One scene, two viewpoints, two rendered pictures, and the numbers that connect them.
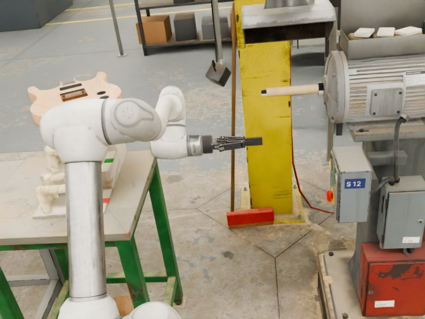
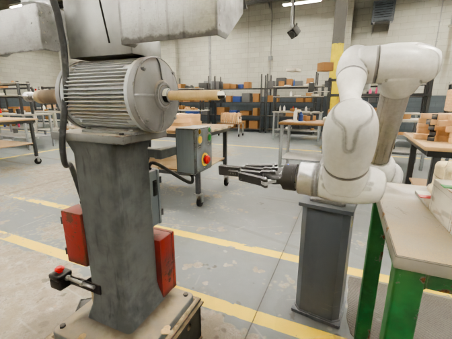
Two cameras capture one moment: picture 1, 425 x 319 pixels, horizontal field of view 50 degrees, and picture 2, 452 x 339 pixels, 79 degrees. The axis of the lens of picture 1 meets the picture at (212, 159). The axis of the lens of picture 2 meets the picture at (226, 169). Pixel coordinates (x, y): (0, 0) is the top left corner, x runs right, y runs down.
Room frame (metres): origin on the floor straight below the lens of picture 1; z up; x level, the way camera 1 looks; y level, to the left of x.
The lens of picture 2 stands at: (2.37, 0.05, 1.23)
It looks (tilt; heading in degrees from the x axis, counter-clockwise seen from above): 14 degrees down; 196
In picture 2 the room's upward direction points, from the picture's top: straight up
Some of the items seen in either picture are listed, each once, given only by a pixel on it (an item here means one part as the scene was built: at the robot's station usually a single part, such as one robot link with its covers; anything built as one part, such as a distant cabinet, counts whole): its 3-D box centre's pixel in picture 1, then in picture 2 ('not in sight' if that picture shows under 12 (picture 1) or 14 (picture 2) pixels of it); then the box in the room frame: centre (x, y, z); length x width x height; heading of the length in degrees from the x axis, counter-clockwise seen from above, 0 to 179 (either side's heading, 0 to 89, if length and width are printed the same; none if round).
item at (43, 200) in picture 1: (43, 200); not in sight; (1.40, 0.63, 0.99); 0.03 x 0.03 x 0.09
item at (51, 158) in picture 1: (52, 159); not in sight; (1.56, 0.61, 1.07); 0.03 x 0.03 x 0.09
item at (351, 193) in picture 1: (368, 185); (179, 155); (1.25, -0.51, 0.99); 0.24 x 0.21 x 0.26; 83
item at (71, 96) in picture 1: (74, 97); not in sight; (1.73, 0.52, 1.24); 0.10 x 0.05 x 0.03; 110
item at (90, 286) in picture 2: not in sight; (75, 284); (1.57, -0.87, 0.46); 0.25 x 0.07 x 0.08; 83
